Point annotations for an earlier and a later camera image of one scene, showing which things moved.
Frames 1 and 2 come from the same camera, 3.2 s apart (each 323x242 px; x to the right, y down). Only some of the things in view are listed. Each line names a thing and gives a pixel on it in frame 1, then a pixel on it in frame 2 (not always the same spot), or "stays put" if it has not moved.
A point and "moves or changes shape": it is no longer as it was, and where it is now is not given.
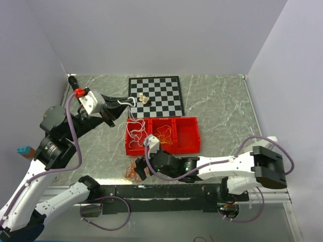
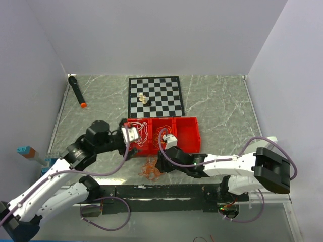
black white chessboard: (163, 96) stays put
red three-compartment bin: (176, 134) stays put
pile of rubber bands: (130, 174) moves or changes shape
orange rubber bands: (164, 134) stays put
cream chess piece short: (144, 100) stays put
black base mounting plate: (166, 199) stays put
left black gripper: (111, 101) -> (122, 150)
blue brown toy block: (27, 151) stays put
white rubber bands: (136, 127) moves or changes shape
